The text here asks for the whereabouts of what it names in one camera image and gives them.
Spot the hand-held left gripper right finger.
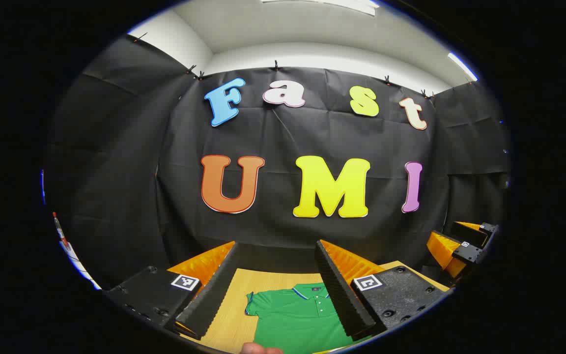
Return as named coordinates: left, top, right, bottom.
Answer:
left=314, top=239, right=453, bottom=341

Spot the green T-shirt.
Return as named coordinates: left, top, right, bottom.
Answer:
left=245, top=283, right=372, bottom=354

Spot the white side desk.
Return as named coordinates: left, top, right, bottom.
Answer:
left=69, top=248, right=103, bottom=291

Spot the black backdrop cloth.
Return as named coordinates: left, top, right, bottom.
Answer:
left=45, top=34, right=512, bottom=291

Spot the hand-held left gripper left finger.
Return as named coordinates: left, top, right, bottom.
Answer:
left=102, top=240, right=241, bottom=341

